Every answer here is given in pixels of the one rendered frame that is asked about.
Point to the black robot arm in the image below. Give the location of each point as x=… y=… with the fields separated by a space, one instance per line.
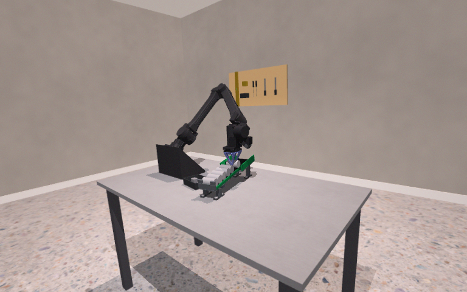
x=239 y=128

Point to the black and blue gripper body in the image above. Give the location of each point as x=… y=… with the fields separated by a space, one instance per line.
x=231 y=149

